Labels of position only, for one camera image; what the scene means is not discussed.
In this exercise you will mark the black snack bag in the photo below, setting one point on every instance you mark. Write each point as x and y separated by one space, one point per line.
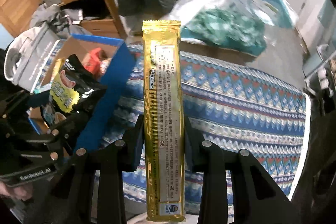
73 90

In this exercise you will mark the person's left hand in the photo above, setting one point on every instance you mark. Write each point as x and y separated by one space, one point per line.
23 193

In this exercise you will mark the grey fabric storage bag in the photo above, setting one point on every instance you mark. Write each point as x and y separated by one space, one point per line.
30 56

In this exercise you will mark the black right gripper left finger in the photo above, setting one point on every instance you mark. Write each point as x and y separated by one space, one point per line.
69 198

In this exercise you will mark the patterned blue tablecloth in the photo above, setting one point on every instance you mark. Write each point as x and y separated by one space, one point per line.
233 106

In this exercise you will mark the orange-red snack bag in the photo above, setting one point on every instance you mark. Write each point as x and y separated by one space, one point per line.
96 62

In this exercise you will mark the white shoe rack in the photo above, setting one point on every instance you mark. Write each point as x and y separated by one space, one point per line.
319 78

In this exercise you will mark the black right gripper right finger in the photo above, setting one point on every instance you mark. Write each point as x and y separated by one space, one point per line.
256 196

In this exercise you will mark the teal box with paper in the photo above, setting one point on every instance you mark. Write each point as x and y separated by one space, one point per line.
230 29

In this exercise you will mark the gold biscuit pack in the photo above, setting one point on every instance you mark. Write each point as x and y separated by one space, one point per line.
163 121

